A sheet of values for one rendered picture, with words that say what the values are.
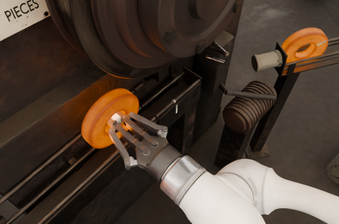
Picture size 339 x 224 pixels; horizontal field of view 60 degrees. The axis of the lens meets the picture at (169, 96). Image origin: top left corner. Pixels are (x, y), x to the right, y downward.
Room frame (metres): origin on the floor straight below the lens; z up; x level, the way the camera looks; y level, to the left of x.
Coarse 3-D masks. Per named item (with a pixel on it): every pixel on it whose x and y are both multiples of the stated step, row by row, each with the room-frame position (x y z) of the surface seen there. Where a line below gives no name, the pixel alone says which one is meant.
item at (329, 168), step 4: (336, 156) 0.66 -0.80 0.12; (332, 160) 0.66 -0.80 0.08; (336, 160) 0.64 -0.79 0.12; (328, 164) 0.66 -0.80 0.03; (332, 164) 0.64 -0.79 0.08; (336, 164) 0.62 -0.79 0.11; (328, 168) 0.64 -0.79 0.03; (332, 168) 0.62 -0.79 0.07; (336, 168) 0.61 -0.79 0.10; (328, 172) 0.62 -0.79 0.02; (332, 172) 0.61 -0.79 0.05; (336, 172) 0.60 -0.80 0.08; (328, 176) 0.61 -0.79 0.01; (332, 176) 0.60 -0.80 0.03; (336, 176) 0.59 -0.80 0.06; (332, 180) 0.59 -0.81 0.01; (336, 180) 0.58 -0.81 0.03
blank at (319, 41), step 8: (296, 32) 0.78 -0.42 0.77; (304, 32) 0.77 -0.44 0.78; (312, 32) 0.76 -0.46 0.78; (320, 32) 0.77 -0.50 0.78; (288, 40) 0.77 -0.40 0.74; (296, 40) 0.75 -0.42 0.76; (304, 40) 0.75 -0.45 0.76; (312, 40) 0.76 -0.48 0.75; (320, 40) 0.76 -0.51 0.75; (288, 48) 0.75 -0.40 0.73; (296, 48) 0.75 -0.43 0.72; (312, 48) 0.77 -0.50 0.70; (320, 48) 0.76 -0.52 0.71; (288, 56) 0.75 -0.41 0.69; (296, 56) 0.76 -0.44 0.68; (304, 56) 0.76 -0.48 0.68; (312, 56) 0.76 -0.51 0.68
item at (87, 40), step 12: (60, 0) 0.40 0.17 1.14; (72, 0) 0.37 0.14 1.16; (84, 0) 0.38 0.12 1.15; (60, 12) 0.40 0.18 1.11; (72, 12) 0.36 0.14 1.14; (84, 12) 0.38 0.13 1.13; (72, 24) 0.36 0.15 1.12; (84, 24) 0.37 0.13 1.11; (72, 36) 0.41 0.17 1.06; (84, 36) 0.37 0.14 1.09; (96, 36) 0.38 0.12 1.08; (84, 48) 0.36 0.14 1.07; (96, 48) 0.38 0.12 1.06; (96, 60) 0.37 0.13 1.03; (108, 60) 0.39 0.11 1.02; (120, 60) 0.41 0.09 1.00; (108, 72) 0.39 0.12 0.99; (120, 72) 0.41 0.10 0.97; (132, 72) 0.43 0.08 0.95; (144, 72) 0.45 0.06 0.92; (156, 72) 0.48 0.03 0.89
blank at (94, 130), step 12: (108, 96) 0.41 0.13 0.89; (120, 96) 0.41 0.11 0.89; (132, 96) 0.43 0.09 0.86; (96, 108) 0.38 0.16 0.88; (108, 108) 0.38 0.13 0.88; (120, 108) 0.40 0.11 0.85; (132, 108) 0.43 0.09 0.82; (84, 120) 0.36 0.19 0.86; (96, 120) 0.36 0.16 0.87; (108, 120) 0.38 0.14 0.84; (84, 132) 0.35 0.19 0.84; (96, 132) 0.35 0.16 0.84; (96, 144) 0.34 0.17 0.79; (108, 144) 0.36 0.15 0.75
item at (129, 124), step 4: (124, 116) 0.39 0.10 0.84; (124, 120) 0.38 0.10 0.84; (128, 120) 0.38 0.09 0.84; (124, 124) 0.38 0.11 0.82; (128, 124) 0.37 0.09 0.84; (132, 124) 0.37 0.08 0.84; (128, 128) 0.37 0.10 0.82; (132, 128) 0.36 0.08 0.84; (136, 128) 0.36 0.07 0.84; (140, 128) 0.36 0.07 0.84; (132, 132) 0.36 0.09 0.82; (136, 132) 0.35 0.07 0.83; (140, 132) 0.35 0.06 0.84; (144, 132) 0.35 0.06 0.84; (140, 136) 0.34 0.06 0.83; (144, 136) 0.33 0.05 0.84; (148, 136) 0.33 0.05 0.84; (148, 140) 0.33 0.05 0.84; (152, 140) 0.32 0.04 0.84; (152, 144) 0.31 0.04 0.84; (156, 144) 0.31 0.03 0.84
